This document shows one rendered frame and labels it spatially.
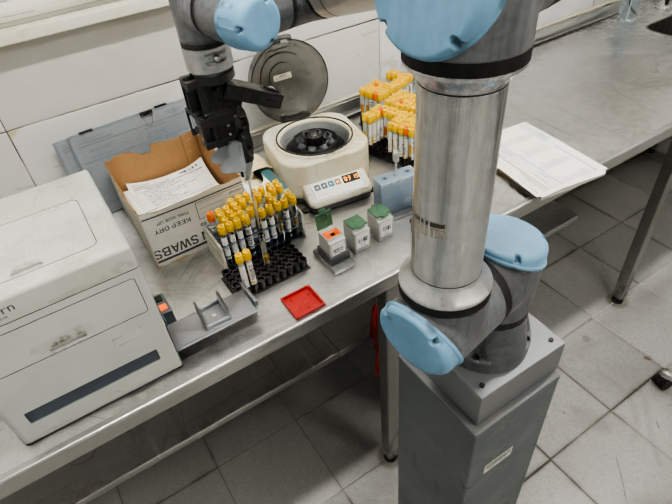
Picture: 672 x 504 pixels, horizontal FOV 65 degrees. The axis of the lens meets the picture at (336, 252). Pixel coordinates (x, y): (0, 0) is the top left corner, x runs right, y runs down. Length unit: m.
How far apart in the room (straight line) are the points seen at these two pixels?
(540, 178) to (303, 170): 0.59
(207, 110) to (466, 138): 0.51
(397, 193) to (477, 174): 0.72
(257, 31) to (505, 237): 0.43
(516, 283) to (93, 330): 0.64
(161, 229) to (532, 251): 0.78
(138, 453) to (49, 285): 0.95
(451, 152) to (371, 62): 1.24
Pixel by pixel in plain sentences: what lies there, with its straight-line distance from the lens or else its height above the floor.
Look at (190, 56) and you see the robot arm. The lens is 0.88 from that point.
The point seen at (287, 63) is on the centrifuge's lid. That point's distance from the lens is 1.53.
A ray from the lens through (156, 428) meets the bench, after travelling 1.74.
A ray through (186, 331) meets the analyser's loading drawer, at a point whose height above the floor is 0.91.
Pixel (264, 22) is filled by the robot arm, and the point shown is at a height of 1.43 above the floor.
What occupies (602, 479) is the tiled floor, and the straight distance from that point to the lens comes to 1.95.
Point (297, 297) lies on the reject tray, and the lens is 1.10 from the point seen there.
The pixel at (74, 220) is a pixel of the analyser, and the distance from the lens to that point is 0.94.
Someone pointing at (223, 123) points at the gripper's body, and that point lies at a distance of 0.91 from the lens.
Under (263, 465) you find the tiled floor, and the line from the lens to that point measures 1.90.
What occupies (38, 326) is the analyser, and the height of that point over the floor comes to 1.10.
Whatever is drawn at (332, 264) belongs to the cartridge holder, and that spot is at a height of 0.89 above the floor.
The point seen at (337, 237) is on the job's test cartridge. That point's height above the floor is 0.95.
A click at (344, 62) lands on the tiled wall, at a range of 1.69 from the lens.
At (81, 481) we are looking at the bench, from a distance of 1.75.
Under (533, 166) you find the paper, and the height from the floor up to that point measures 0.89.
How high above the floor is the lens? 1.66
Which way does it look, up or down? 41 degrees down
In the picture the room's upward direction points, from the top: 6 degrees counter-clockwise
